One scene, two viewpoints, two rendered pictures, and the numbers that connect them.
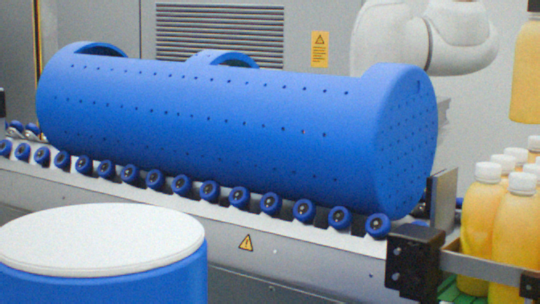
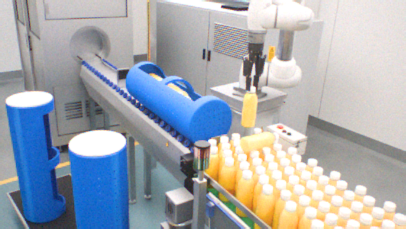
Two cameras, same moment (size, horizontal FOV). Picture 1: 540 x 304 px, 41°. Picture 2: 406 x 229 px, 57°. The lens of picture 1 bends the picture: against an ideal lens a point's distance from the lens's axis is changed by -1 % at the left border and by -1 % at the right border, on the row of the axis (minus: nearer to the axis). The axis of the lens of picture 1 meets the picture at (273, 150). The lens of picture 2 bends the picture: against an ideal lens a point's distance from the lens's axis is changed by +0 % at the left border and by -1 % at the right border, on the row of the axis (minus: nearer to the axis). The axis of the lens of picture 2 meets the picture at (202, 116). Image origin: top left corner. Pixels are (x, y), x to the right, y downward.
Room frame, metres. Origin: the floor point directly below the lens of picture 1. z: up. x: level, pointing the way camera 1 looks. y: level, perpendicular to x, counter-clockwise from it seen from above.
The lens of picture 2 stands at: (-0.44, -0.88, 1.89)
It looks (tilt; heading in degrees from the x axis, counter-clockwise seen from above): 22 degrees down; 22
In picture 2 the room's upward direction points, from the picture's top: 3 degrees clockwise
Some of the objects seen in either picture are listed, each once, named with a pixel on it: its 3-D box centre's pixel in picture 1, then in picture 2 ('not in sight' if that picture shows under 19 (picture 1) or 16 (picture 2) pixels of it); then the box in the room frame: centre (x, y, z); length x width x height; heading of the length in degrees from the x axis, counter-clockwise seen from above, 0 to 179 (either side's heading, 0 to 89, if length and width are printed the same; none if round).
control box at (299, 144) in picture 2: not in sight; (285, 139); (1.38, -0.63, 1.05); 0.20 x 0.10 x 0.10; 56
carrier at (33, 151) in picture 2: not in sight; (38, 159); (1.23, 1.00, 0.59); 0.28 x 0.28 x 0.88
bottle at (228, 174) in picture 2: not in sight; (228, 180); (0.95, -0.46, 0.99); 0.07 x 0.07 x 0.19
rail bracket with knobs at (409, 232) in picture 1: (416, 262); (190, 164); (1.06, -0.22, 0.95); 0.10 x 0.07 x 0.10; 146
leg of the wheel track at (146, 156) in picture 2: not in sight; (147, 165); (1.90, 0.53, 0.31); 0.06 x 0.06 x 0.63; 56
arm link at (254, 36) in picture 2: not in sight; (257, 35); (1.26, -0.45, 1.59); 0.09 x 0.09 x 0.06
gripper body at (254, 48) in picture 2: not in sight; (255, 51); (1.26, -0.45, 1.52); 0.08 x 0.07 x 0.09; 146
